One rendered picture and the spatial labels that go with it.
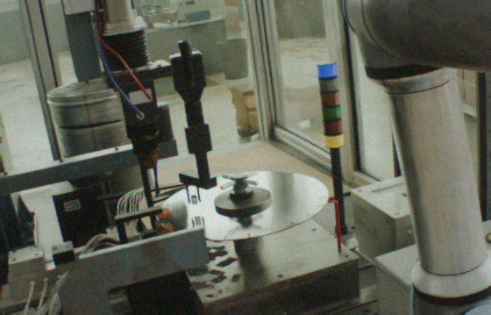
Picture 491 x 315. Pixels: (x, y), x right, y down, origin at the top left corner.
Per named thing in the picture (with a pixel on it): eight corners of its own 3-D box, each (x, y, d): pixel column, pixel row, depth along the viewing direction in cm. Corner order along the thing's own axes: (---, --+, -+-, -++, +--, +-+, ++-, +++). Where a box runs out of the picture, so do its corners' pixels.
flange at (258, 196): (279, 190, 120) (277, 179, 120) (259, 214, 111) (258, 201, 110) (227, 189, 125) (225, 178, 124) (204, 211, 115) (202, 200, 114)
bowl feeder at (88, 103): (157, 172, 208) (138, 68, 197) (176, 200, 179) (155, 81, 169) (68, 192, 199) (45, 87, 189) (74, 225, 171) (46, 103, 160)
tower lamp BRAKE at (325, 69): (331, 73, 135) (330, 60, 134) (341, 75, 131) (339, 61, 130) (314, 76, 134) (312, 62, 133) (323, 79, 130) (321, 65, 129)
